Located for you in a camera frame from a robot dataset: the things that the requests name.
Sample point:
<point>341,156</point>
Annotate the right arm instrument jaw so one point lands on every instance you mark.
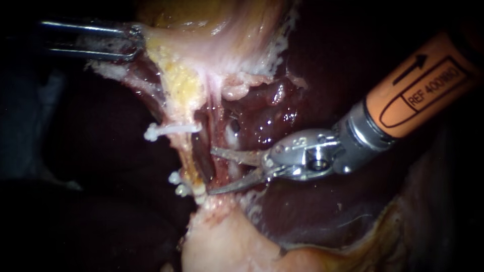
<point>242,156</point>
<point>242,184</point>

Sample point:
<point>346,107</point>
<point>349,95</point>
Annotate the right arm instrument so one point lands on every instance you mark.
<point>302,151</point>

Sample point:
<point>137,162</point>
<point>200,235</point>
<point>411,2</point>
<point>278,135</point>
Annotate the left arm instrument jaw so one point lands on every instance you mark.
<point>113,30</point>

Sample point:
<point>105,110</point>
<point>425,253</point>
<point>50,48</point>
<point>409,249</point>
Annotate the gallbladder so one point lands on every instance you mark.
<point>196,41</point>

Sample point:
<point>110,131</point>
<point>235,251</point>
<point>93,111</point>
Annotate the thin tube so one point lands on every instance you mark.
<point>218,136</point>
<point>188,160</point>

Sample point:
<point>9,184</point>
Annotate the white clip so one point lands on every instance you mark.
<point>174,177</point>
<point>183,190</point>
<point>170,130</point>

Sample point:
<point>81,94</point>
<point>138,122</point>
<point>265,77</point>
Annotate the pale fatty tissue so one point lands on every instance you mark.
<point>227,241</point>
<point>236,88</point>

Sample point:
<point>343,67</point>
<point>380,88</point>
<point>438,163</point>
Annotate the dark red liver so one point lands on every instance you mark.
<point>325,56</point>

